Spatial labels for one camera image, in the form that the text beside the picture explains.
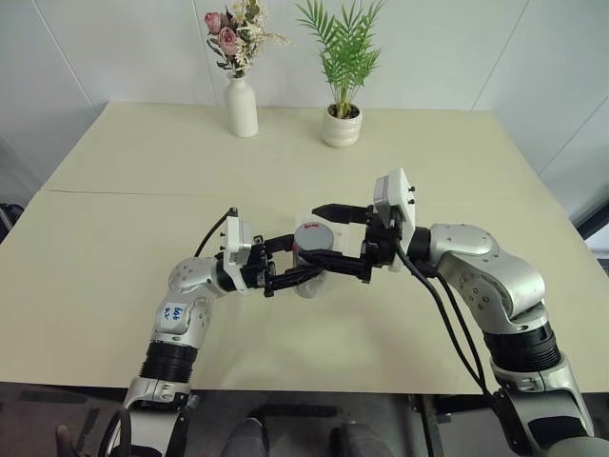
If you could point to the grey lidded cup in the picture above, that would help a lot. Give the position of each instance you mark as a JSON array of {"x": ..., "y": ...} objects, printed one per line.
[{"x": 311, "y": 288}]

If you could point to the pink dried flower bouquet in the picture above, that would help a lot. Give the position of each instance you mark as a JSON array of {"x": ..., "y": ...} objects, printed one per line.
[{"x": 228, "y": 38}]

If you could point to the green fern plant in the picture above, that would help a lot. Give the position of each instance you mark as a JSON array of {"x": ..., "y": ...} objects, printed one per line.
[{"x": 342, "y": 47}]

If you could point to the black frame at room edge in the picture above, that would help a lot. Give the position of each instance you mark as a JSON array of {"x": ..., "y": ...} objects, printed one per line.
[{"x": 595, "y": 228}]

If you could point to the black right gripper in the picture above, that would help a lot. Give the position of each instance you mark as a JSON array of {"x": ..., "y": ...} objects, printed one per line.
[{"x": 380, "y": 243}]

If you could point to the grey jar lid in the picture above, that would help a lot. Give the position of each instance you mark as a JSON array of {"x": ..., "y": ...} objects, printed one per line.
[{"x": 314, "y": 238}]

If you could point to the black table frame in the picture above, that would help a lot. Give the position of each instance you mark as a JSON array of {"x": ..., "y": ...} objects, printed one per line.
[{"x": 442, "y": 423}]

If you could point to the white label blue writing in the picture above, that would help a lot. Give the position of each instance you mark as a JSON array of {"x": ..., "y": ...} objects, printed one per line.
[{"x": 172, "y": 316}]

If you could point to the dark rounded shape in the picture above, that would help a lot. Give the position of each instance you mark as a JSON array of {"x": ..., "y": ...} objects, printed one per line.
[
  {"x": 354, "y": 443},
  {"x": 245, "y": 440}
]

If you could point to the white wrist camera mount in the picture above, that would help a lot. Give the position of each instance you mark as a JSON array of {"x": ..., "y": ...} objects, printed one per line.
[
  {"x": 397, "y": 200},
  {"x": 233, "y": 243}
]

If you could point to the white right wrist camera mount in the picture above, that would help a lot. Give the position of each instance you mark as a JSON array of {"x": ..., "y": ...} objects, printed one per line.
[{"x": 397, "y": 200}]

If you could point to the white ceramic vase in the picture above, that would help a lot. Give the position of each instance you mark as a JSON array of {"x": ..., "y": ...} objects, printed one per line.
[{"x": 241, "y": 109}]

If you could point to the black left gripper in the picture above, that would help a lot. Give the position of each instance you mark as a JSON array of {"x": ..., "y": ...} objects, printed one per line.
[{"x": 257, "y": 269}]

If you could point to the white ribbed plant pot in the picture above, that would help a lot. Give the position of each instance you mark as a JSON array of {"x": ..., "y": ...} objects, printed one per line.
[{"x": 341, "y": 128}]

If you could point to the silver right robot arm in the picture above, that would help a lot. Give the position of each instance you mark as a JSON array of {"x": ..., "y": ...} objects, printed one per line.
[{"x": 490, "y": 266}]

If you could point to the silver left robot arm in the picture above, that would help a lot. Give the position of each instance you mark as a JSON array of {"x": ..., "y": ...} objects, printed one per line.
[{"x": 192, "y": 278}]

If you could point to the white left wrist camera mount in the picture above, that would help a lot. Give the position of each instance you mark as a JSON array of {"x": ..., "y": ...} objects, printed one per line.
[{"x": 233, "y": 243}]

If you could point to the dark object at room edge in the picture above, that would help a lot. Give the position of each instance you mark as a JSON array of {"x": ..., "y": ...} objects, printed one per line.
[{"x": 10, "y": 219}]

